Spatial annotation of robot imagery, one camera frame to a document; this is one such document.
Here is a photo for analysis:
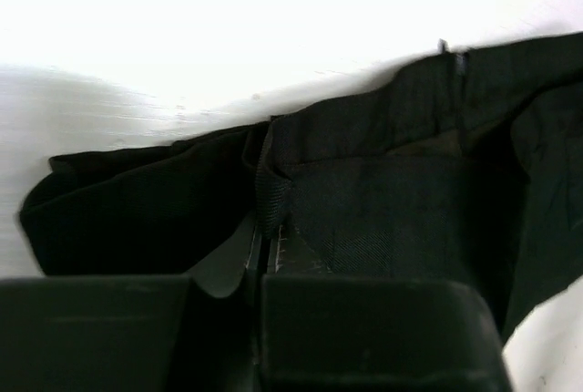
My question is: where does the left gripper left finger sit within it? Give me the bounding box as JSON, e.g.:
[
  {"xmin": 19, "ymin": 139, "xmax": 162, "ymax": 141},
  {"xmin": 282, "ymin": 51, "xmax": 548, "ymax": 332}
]
[{"xmin": 1, "ymin": 221, "xmax": 261, "ymax": 391}]

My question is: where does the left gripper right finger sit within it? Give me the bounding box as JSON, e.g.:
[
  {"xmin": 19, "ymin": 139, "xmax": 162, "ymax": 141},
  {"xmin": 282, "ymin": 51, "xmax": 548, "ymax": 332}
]
[{"xmin": 261, "ymin": 233, "xmax": 512, "ymax": 391}]

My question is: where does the black skirt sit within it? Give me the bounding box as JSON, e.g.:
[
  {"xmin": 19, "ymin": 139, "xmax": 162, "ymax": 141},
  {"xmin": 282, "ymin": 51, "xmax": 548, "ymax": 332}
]
[{"xmin": 19, "ymin": 34, "xmax": 582, "ymax": 337}]

